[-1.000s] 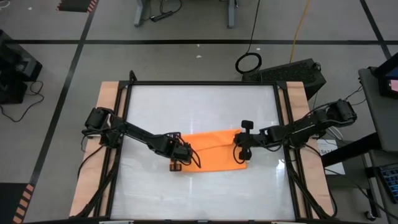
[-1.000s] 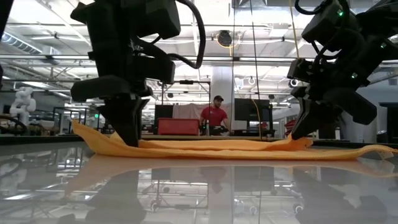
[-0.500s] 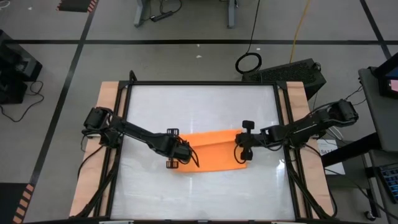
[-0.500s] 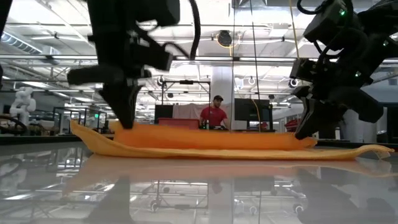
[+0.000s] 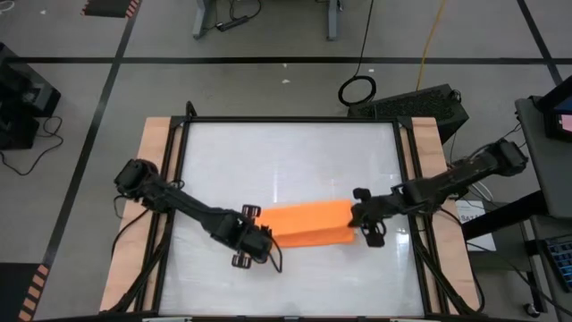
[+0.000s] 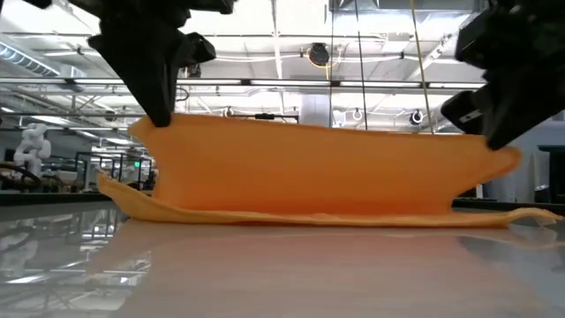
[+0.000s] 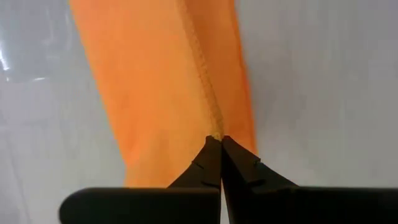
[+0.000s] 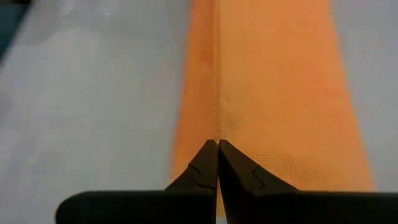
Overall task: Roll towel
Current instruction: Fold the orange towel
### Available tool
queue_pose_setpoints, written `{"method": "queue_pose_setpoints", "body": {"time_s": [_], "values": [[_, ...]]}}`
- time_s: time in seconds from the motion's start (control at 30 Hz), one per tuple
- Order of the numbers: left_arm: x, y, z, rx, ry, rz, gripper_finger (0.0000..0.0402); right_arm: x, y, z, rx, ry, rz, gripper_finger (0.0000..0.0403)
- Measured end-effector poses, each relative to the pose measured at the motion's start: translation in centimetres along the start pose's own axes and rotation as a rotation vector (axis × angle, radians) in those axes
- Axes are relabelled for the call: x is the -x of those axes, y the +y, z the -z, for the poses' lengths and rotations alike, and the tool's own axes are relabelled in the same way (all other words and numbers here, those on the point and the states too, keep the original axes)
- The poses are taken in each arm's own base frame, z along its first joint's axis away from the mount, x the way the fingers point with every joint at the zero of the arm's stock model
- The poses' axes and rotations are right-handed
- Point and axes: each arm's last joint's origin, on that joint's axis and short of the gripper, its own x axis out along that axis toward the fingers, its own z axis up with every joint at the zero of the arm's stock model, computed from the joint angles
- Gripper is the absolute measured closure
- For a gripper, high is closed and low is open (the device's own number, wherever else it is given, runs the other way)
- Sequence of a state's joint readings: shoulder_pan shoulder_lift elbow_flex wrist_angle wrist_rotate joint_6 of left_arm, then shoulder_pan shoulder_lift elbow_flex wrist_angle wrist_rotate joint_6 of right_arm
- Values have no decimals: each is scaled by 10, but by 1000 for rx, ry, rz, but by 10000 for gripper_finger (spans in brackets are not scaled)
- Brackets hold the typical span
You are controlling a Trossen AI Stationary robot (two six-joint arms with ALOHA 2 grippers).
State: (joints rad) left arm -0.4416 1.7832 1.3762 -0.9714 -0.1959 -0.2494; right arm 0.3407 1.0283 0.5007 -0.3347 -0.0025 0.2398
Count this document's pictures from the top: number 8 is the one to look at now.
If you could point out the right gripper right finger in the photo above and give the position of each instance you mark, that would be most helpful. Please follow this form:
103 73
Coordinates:
280 208

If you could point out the orange towel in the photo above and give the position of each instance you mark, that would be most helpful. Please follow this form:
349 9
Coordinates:
273 93

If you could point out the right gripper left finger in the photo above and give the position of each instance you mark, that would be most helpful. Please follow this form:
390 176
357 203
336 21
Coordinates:
155 208

